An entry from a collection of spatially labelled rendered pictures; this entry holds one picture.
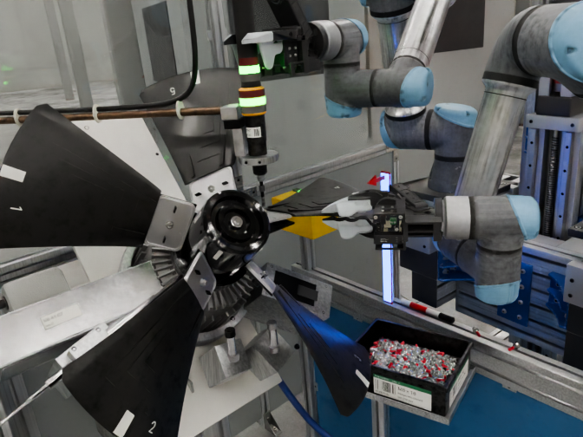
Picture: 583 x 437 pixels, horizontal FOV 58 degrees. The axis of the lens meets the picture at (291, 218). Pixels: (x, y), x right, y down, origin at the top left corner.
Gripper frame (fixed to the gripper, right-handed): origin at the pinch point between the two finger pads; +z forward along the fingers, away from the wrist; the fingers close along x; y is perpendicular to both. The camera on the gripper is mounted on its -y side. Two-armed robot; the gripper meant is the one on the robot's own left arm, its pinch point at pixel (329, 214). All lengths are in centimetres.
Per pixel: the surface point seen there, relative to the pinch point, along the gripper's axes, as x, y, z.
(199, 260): -1.7, 19.6, 18.3
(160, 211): -8.6, 15.5, 25.3
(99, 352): -0.6, 40.5, 24.8
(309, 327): 11.4, 19.0, 1.9
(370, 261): 82, -118, 2
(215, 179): -9.1, 3.9, 19.5
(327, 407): 83, -32, 11
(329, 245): 64, -100, 17
